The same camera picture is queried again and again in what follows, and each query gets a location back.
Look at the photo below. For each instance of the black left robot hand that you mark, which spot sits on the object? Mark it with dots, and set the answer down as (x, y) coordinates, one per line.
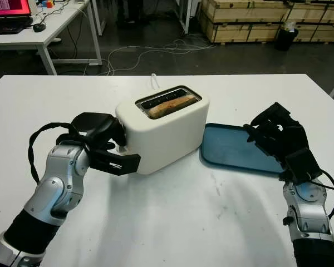
(97, 123)

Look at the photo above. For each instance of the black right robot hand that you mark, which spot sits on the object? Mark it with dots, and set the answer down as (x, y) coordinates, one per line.
(286, 133)

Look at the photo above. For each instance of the white two-slot toaster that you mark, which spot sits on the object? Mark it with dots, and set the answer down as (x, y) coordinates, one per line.
(169, 139)

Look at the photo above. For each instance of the slice of brown bread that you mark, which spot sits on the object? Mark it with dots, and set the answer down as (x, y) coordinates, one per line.
(169, 107)

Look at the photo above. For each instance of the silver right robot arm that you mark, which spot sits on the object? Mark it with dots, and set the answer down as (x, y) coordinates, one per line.
(309, 211)

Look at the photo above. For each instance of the dark blue plastic tray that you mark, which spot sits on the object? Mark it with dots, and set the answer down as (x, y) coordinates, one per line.
(228, 147)

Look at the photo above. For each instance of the black trash bin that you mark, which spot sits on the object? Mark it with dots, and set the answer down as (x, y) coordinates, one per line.
(286, 37)

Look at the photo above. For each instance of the white office desk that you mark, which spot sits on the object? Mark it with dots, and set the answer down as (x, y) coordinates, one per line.
(55, 27)

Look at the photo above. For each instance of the black computer mouse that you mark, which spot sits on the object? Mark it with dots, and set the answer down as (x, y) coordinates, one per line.
(39, 27)

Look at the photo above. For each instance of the small orange and blue object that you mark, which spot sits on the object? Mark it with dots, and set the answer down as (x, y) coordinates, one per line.
(48, 3)

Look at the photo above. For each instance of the white upright desk leg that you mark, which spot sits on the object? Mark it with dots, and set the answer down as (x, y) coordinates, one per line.
(186, 16)

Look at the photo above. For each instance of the black laptop with pink screen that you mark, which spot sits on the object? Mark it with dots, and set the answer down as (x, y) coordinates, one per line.
(8, 14)

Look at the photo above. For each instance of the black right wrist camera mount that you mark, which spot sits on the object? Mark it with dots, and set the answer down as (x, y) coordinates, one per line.
(303, 164)

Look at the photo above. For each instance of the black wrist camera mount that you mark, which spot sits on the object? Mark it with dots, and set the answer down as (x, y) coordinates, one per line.
(117, 165)
(303, 164)

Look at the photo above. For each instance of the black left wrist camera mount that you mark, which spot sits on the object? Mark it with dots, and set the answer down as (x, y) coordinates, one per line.
(117, 165)

